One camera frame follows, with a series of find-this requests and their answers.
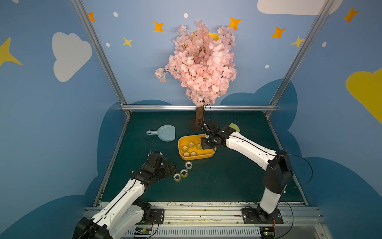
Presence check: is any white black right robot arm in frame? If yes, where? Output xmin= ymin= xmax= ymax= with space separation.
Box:
xmin=201 ymin=120 xmax=294 ymax=219

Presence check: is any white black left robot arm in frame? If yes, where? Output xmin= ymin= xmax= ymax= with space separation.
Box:
xmin=73 ymin=151 xmax=177 ymax=239

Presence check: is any yellow plastic storage box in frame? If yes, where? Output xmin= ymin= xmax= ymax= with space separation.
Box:
xmin=178 ymin=134 xmax=215 ymax=161

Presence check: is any light blue plastic dustpan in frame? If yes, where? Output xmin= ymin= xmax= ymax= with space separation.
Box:
xmin=146 ymin=125 xmax=176 ymax=142

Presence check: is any left green circuit board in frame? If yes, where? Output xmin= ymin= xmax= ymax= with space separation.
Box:
xmin=134 ymin=228 xmax=152 ymax=237

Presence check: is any green circuit board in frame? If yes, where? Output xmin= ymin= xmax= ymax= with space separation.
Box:
xmin=134 ymin=228 xmax=152 ymax=237
xmin=260 ymin=227 xmax=275 ymax=239

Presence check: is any pink blossom artificial tree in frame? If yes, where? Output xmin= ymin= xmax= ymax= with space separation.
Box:
xmin=155 ymin=20 xmax=237 ymax=119

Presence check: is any right green circuit board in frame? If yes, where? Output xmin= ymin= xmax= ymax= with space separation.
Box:
xmin=260 ymin=227 xmax=275 ymax=239

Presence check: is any green trowel wooden handle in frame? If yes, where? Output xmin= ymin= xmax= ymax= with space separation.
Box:
xmin=229 ymin=123 xmax=240 ymax=132

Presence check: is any dark metal tree base plate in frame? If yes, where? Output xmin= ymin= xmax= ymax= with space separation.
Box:
xmin=189 ymin=117 xmax=206 ymax=131

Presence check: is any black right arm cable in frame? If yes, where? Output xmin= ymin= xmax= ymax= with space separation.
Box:
xmin=202 ymin=104 xmax=212 ymax=126

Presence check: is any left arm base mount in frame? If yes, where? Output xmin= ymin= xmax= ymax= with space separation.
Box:
xmin=133 ymin=199 xmax=165 ymax=225

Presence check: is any aluminium frame rail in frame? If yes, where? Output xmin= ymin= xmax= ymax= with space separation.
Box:
xmin=120 ymin=104 xmax=278 ymax=113

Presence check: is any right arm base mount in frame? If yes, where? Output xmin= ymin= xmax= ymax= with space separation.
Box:
xmin=241 ymin=206 xmax=284 ymax=225

